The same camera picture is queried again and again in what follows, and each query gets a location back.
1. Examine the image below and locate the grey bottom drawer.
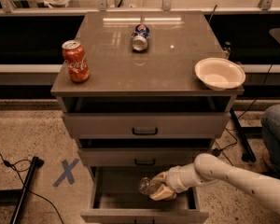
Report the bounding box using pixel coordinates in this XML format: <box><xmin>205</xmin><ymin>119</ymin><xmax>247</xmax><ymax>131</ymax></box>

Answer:
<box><xmin>80</xmin><ymin>166</ymin><xmax>209</xmax><ymax>224</ymax></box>

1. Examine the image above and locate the grey drawer cabinet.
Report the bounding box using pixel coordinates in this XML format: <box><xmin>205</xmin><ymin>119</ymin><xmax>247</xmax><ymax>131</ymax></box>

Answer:
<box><xmin>50</xmin><ymin>10</ymin><xmax>245</xmax><ymax>224</ymax></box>

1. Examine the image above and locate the black stand leg right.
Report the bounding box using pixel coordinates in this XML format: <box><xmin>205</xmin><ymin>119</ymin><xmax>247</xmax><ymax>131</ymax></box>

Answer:
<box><xmin>230</xmin><ymin>109</ymin><xmax>256</xmax><ymax>162</ymax></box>

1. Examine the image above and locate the grey drawer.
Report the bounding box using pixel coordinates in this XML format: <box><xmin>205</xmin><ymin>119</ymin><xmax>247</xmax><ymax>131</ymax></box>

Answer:
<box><xmin>61</xmin><ymin>96</ymin><xmax>231</xmax><ymax>140</ymax></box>
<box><xmin>80</xmin><ymin>166</ymin><xmax>209</xmax><ymax>224</ymax></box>
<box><xmin>78</xmin><ymin>139</ymin><xmax>212</xmax><ymax>166</ymax></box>

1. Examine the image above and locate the red cola can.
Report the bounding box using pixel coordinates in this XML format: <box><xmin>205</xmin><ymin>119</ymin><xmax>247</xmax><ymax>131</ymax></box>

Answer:
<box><xmin>62</xmin><ymin>40</ymin><xmax>90</xmax><ymax>83</ymax></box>

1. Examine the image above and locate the blue soda can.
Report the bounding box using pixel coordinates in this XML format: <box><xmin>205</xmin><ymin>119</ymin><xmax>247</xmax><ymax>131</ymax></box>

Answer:
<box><xmin>131</xmin><ymin>23</ymin><xmax>150</xmax><ymax>51</ymax></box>

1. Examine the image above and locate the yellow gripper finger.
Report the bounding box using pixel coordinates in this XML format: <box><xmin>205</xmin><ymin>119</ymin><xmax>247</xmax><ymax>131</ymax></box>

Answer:
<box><xmin>149</xmin><ymin>184</ymin><xmax>176</xmax><ymax>201</ymax></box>
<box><xmin>152</xmin><ymin>172</ymin><xmax>167</xmax><ymax>183</ymax></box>

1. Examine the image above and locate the white paper bowl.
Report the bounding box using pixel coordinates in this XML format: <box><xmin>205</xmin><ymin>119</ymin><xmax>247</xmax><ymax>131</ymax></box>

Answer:
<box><xmin>195</xmin><ymin>58</ymin><xmax>245</xmax><ymax>91</ymax></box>

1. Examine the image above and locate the grey middle drawer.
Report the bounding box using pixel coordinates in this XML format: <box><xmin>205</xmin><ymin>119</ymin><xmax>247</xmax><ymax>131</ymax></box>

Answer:
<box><xmin>78</xmin><ymin>139</ymin><xmax>212</xmax><ymax>166</ymax></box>

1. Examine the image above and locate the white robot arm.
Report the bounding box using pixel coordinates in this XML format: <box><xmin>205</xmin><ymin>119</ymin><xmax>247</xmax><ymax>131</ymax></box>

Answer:
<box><xmin>148</xmin><ymin>153</ymin><xmax>280</xmax><ymax>215</ymax></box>

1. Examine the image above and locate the black cable right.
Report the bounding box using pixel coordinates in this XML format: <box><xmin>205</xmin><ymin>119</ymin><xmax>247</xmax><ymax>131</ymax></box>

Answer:
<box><xmin>208</xmin><ymin>63</ymin><xmax>274</xmax><ymax>166</ymax></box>

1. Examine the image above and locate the grey top drawer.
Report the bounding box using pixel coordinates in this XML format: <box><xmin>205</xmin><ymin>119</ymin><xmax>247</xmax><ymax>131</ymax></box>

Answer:
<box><xmin>61</xmin><ymin>96</ymin><xmax>231</xmax><ymax>140</ymax></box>

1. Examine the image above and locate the clear plastic water bottle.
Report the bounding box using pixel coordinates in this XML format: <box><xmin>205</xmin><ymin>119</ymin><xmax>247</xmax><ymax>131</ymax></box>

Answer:
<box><xmin>138</xmin><ymin>177</ymin><xmax>161</xmax><ymax>196</ymax></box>

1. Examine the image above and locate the blue tape cross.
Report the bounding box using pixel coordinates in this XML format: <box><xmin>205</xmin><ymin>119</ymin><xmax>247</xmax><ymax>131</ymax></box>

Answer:
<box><xmin>53</xmin><ymin>158</ymin><xmax>79</xmax><ymax>188</ymax></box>

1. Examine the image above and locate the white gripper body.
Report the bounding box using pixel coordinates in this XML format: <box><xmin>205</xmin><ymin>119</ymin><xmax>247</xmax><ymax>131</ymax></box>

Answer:
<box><xmin>165</xmin><ymin>163</ymin><xmax>203</xmax><ymax>193</ymax></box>

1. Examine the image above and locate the black cable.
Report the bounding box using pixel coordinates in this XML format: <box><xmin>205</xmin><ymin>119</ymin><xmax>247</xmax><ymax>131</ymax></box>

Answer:
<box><xmin>0</xmin><ymin>143</ymin><xmax>65</xmax><ymax>224</ymax></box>
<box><xmin>208</xmin><ymin>63</ymin><xmax>274</xmax><ymax>166</ymax></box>

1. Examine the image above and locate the black stand leg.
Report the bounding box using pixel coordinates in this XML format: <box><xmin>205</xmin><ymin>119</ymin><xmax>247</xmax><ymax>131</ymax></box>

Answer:
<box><xmin>230</xmin><ymin>109</ymin><xmax>256</xmax><ymax>162</ymax></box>
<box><xmin>9</xmin><ymin>156</ymin><xmax>44</xmax><ymax>224</ymax></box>

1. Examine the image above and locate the person leg in jeans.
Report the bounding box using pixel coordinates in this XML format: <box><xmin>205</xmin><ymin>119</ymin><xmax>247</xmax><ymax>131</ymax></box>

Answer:
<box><xmin>261</xmin><ymin>105</ymin><xmax>280</xmax><ymax>177</ymax></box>

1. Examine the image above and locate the black cable left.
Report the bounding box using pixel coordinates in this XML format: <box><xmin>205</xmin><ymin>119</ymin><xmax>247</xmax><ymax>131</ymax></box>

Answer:
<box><xmin>0</xmin><ymin>143</ymin><xmax>65</xmax><ymax>224</ymax></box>

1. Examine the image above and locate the black stand leg left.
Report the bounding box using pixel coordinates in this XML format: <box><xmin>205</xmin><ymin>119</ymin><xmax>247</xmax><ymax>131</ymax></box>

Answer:
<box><xmin>9</xmin><ymin>156</ymin><xmax>44</xmax><ymax>224</ymax></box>

